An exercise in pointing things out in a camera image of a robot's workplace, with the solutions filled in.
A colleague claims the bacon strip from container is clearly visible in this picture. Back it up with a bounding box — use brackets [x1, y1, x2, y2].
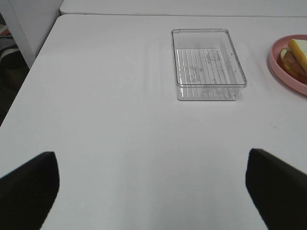
[283, 51, 307, 76]

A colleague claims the bread slice from container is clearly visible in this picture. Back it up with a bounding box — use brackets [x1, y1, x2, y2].
[280, 48, 307, 84]

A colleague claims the pink round plate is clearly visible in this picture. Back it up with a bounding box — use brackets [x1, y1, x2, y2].
[268, 34, 307, 96]

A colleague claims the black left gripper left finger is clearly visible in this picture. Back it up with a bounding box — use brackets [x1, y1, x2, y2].
[0, 152, 59, 230]

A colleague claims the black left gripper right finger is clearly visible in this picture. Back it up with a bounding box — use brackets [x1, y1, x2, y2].
[245, 149, 307, 230]

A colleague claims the clear plastic left container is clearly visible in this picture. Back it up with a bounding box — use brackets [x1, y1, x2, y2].
[171, 29, 247, 101]

